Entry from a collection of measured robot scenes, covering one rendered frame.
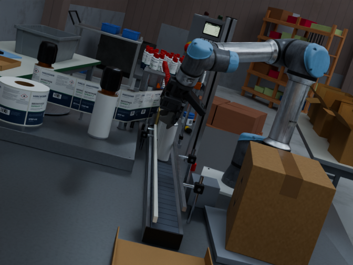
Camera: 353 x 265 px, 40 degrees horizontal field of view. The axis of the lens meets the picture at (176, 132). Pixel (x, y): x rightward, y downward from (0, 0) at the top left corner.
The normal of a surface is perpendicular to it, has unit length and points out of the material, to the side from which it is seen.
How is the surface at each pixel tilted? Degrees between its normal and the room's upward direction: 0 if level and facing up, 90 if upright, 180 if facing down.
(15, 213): 0
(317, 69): 82
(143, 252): 0
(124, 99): 90
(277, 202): 90
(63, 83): 90
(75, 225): 0
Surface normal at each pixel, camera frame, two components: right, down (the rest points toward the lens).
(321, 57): 0.52, 0.21
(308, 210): -0.12, 0.21
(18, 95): 0.08, 0.26
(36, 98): 0.74, 0.36
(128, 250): 0.27, -0.93
